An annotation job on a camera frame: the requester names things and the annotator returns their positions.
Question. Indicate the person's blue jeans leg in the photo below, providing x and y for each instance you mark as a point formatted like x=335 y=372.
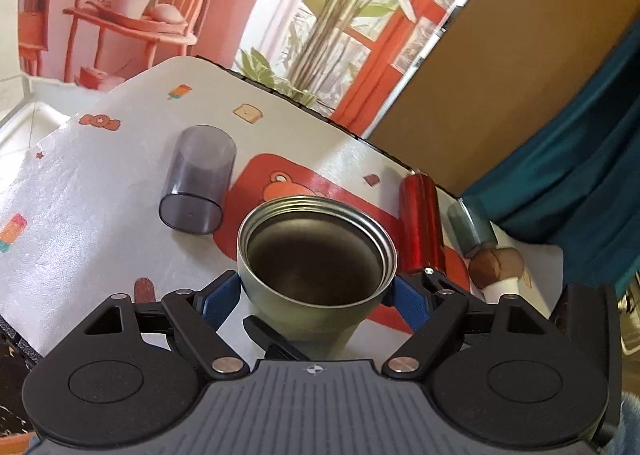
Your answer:
x=625 y=425

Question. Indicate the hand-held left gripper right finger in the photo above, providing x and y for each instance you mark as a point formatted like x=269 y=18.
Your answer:
x=407 y=297

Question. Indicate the grey transparent plastic cup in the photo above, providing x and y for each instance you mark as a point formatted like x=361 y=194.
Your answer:
x=197 y=180

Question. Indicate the printed white tablecloth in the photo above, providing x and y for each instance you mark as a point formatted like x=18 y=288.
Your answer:
x=100 y=215

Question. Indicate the brown cardboard board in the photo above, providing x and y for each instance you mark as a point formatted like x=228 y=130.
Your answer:
x=500 y=85

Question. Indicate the red metallic bottle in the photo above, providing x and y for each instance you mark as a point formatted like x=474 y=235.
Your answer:
x=422 y=220

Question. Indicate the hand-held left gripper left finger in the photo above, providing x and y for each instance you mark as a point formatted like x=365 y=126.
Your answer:
x=223 y=296

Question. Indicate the green metal cup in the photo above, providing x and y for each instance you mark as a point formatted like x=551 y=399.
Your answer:
x=320 y=255

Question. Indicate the dark patterned cloth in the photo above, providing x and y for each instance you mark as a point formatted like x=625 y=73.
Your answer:
x=12 y=375

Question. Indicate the teal cloth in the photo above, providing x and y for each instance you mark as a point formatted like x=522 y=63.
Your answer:
x=575 y=175

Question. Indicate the wall poster with plants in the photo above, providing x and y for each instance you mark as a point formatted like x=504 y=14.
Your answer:
x=250 y=0

